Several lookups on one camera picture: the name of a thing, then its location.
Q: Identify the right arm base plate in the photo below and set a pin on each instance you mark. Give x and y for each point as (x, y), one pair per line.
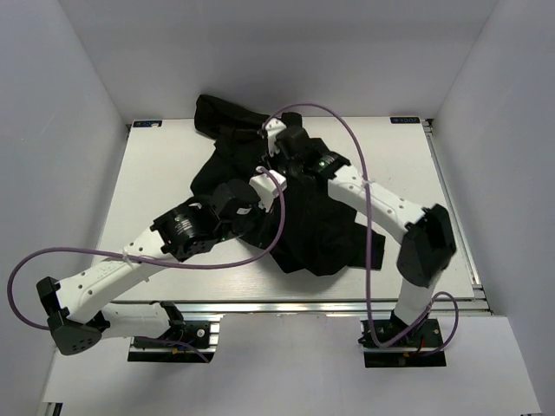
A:
(414, 350)

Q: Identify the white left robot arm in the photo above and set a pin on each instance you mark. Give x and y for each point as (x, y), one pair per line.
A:
(81, 309)

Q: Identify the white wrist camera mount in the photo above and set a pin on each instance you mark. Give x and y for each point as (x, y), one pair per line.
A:
(267, 186)
(269, 132)

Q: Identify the blue left corner label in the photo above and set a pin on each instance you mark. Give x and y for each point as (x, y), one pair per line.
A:
(147, 124)

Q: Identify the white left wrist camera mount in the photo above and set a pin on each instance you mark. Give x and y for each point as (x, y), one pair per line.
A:
(267, 186)

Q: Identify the black zip jacket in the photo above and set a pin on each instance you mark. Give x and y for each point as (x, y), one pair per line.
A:
(315, 232)

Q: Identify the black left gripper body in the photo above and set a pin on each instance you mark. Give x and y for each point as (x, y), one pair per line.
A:
(251, 227)

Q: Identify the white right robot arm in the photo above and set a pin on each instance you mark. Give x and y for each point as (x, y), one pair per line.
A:
(425, 235)

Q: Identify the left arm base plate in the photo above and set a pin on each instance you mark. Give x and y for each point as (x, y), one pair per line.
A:
(194, 341)

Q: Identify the aluminium front table rail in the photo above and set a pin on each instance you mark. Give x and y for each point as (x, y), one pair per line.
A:
(441, 306)

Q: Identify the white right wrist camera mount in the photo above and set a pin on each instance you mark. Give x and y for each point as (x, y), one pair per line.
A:
(269, 132)

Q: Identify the blue corner label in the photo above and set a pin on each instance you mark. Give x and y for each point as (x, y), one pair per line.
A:
(405, 120)
(147, 124)

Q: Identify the blue right corner label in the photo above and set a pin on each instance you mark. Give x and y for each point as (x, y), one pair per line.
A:
(405, 120)

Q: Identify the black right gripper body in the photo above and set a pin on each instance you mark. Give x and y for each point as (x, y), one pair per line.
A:
(294, 162)

